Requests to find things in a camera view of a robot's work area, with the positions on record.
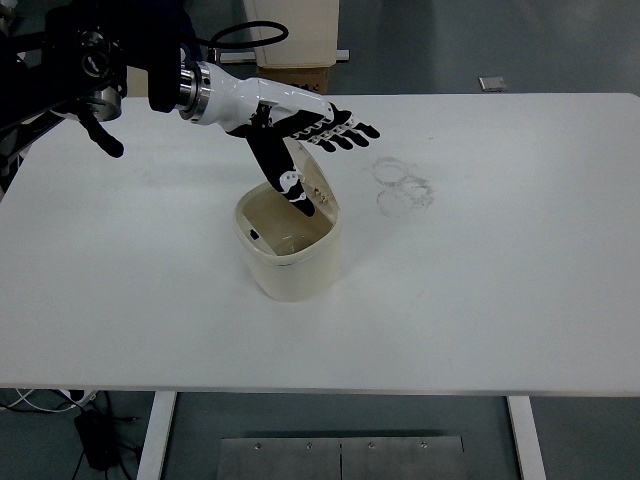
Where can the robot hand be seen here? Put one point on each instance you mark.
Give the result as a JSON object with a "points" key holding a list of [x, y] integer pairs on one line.
{"points": [[240, 100]]}

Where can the cream trash bin lid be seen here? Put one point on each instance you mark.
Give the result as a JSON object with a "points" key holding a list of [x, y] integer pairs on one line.
{"points": [[320, 175]]}

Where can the cream trash bin body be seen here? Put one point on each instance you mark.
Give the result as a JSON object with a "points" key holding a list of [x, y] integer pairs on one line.
{"points": [[295, 280]]}

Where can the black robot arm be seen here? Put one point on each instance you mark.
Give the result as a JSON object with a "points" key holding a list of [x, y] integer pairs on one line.
{"points": [[150, 50]]}

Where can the printed cardboard box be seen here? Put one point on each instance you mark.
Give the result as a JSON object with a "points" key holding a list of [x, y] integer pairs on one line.
{"points": [[305, 77]]}

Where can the cream cabinet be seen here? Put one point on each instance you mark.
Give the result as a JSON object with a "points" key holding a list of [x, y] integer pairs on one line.
{"points": [[300, 25]]}

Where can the grey metal base bar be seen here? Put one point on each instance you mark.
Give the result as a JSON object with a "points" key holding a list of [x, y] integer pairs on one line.
{"points": [[344, 55]]}

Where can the small grey floor plate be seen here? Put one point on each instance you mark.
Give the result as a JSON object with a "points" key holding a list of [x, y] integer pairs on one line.
{"points": [[493, 84]]}

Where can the white table leg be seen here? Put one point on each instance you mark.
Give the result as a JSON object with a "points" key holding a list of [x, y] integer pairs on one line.
{"points": [[157, 435], [525, 440]]}

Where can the black power adapter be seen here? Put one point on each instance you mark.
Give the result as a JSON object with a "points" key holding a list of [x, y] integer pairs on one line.
{"points": [[97, 440]]}

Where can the grey metal plate with screws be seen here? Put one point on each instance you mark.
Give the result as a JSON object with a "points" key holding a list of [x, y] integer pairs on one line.
{"points": [[340, 460]]}

